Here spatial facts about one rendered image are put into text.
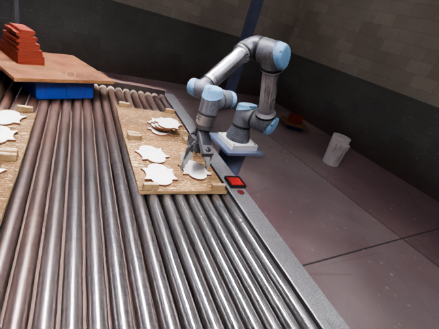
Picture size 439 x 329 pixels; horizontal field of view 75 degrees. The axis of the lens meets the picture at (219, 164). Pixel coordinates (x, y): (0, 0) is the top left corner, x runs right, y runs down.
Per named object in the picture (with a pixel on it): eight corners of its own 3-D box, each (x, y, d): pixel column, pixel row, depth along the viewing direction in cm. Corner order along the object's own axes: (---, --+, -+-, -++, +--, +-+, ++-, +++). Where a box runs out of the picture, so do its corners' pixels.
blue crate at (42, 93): (68, 80, 181) (69, 64, 177) (95, 98, 166) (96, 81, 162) (10, 78, 158) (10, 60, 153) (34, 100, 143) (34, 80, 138)
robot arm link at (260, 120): (257, 120, 179) (267, 32, 139) (278, 130, 173) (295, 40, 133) (247, 130, 173) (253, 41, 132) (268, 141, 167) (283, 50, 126)
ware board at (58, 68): (72, 57, 192) (72, 55, 191) (113, 83, 168) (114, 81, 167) (-23, 49, 154) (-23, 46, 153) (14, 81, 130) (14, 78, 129)
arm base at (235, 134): (242, 134, 190) (247, 120, 186) (253, 144, 179) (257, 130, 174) (222, 132, 184) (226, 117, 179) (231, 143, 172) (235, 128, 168)
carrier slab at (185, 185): (195, 146, 148) (195, 143, 147) (226, 194, 117) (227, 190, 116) (123, 140, 132) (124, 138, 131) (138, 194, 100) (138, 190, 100)
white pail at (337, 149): (317, 158, 464) (327, 138, 448) (328, 158, 481) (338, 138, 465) (331, 168, 443) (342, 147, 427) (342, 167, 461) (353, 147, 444)
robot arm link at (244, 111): (238, 119, 184) (244, 98, 178) (256, 126, 179) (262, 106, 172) (228, 121, 175) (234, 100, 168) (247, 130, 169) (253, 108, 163)
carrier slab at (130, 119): (174, 115, 180) (175, 113, 179) (194, 146, 148) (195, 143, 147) (115, 108, 164) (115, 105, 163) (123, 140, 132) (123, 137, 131)
